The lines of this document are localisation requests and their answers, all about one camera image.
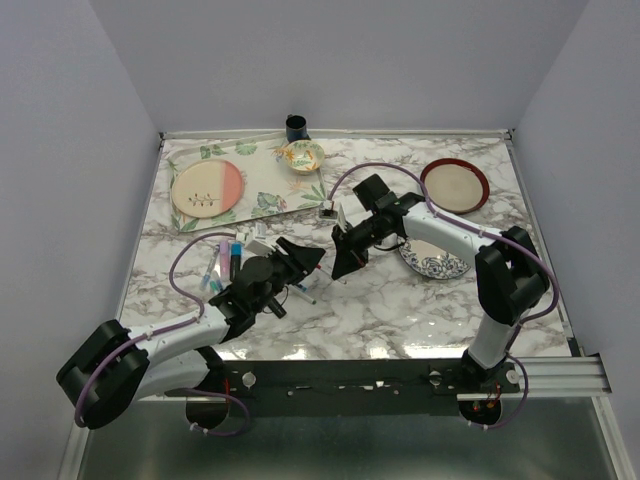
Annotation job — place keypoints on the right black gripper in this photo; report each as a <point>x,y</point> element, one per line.
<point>349,257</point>

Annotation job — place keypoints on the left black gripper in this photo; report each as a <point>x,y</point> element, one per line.
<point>300,261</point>

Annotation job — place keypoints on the red capped white marker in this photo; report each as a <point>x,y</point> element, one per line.
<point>328,274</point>

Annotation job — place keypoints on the green capped white marker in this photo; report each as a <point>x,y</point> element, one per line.
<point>302,294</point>

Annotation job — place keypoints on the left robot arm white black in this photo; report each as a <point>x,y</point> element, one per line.
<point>116,365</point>

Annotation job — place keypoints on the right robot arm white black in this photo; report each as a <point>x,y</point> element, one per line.
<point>511,279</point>

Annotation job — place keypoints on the light blue clear pen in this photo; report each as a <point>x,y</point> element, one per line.
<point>211,279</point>

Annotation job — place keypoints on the green capped black highlighter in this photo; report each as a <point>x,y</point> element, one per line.
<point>276,308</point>

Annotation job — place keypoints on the blue capped black highlighter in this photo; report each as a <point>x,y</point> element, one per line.
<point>235,260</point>

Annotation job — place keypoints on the blue floral white plate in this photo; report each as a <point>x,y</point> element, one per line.
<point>431,261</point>

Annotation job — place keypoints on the floral ceramic bowl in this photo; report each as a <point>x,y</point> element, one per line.
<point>304,156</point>

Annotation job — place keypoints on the floral leaf serving tray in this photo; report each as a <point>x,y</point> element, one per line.
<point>271,187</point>

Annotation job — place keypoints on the pink cream round plate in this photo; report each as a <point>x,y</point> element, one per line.
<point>207,188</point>

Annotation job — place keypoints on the red rimmed beige plate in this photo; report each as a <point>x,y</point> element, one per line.
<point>456,185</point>

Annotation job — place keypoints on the dark blue mug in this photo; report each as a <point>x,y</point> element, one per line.
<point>296,128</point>

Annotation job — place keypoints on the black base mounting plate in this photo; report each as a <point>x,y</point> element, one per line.
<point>334,388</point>

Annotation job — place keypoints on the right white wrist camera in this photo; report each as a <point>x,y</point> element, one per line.
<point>331,210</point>

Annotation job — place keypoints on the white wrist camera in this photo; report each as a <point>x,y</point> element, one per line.
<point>255,240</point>
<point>331,210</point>

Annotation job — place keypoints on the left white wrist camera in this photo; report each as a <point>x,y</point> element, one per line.
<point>255,240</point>

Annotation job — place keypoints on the aluminium frame rail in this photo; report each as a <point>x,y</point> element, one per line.
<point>566,377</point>

